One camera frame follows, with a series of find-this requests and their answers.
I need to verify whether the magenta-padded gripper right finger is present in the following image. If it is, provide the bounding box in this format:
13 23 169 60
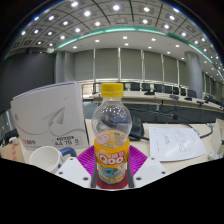
126 145 168 189

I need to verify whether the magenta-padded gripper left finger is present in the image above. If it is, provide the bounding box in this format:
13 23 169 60
54 145 99 189

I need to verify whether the yellow-capped clear drink bottle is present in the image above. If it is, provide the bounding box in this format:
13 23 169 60
91 82 133 185

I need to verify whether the white printed paper sheet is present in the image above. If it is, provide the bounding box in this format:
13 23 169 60
147 126 208 163

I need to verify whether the black desk device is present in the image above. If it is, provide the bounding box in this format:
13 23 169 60
99 109 146 142

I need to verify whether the white copy paper box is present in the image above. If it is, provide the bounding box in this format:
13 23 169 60
9 80 90 152

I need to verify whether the long curved conference desk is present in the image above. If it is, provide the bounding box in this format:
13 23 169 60
83 89 224 124

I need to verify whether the open beige cardboard box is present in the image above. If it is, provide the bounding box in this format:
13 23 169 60
208 118 224 160

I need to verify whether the row of black office chairs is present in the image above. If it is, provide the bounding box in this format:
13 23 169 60
116 81 224 101

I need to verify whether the group of ceiling lights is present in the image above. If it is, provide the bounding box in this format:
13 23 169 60
19 0 224 68

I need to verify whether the white mug with blue handle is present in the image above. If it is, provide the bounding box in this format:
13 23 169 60
29 145 78 174

